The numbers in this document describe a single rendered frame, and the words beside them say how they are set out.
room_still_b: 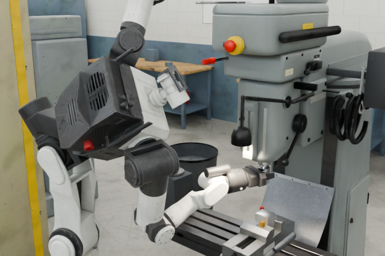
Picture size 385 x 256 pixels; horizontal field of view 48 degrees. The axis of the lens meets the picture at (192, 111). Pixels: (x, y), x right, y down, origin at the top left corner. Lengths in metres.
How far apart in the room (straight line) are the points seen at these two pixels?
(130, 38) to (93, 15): 7.49
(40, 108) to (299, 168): 1.18
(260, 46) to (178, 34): 6.04
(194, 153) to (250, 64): 2.56
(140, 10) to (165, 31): 6.01
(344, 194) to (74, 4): 7.37
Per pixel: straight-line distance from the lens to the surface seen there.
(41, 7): 9.13
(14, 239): 3.18
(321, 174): 2.06
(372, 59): 1.70
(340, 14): 5.98
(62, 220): 1.72
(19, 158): 3.00
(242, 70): 1.54
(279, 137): 1.59
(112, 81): 1.31
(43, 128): 1.60
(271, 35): 1.39
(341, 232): 2.18
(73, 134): 1.39
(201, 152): 3.99
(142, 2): 1.59
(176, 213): 1.55
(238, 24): 1.42
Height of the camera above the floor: 1.90
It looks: 15 degrees down
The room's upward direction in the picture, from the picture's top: straight up
